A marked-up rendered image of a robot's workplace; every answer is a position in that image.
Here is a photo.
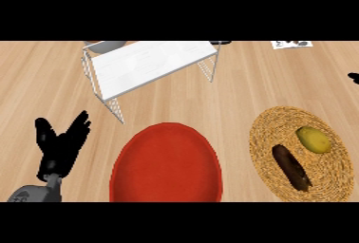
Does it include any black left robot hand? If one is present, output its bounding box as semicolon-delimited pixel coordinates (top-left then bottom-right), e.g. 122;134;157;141
33;109;92;183

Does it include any yellow lemon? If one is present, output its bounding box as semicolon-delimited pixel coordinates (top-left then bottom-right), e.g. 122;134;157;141
293;125;333;155

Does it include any round woven wicker placemat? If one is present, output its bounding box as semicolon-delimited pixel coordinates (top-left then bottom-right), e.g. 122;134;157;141
248;105;355;203

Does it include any white printed card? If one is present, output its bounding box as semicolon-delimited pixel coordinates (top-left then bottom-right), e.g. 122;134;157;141
270;41;314;49

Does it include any red round plate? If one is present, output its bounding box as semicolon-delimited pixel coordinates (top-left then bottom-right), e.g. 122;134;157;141
107;121;224;203

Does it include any grey bowl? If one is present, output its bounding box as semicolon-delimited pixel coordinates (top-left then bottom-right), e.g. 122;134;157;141
82;41;128;54

